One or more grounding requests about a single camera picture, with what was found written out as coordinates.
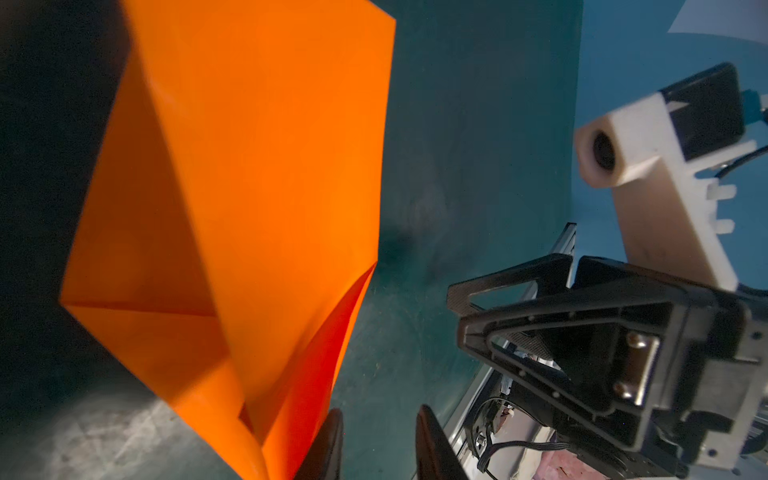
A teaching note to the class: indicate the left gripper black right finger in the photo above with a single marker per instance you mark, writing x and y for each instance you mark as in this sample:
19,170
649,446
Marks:
435,458

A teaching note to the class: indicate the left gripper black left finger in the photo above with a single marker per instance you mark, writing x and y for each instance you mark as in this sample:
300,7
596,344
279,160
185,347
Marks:
323,460

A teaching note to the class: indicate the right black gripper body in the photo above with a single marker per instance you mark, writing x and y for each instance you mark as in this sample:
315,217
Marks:
718,373

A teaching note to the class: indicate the orange square paper sheet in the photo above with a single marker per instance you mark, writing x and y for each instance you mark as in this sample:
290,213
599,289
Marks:
231,225

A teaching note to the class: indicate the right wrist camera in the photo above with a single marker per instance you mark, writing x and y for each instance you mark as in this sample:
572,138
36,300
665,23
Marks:
650,154

